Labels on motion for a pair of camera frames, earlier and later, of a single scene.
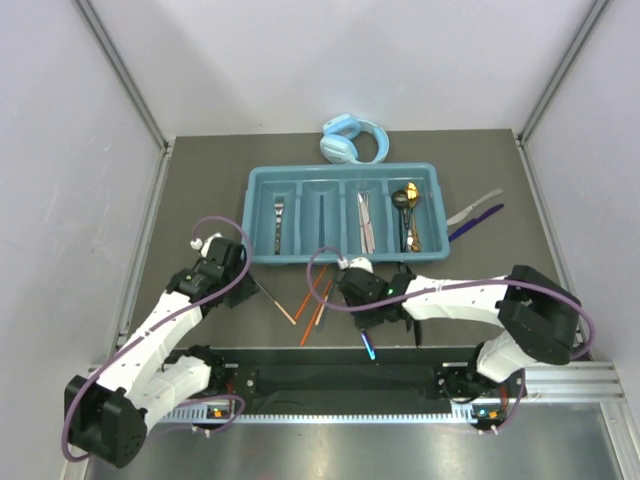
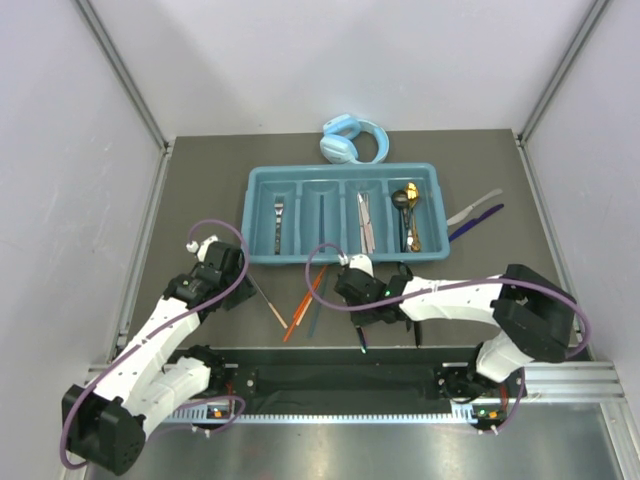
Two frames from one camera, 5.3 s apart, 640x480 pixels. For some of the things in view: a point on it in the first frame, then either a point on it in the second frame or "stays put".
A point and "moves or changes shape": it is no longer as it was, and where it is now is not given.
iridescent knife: x=369 y=345 moves or changes shape
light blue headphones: x=340 y=132 stays put
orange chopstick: x=315 y=317 -> x=298 y=312
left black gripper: x=248 y=288 stays put
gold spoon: x=412 y=196 stays put
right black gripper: x=363 y=323 stays put
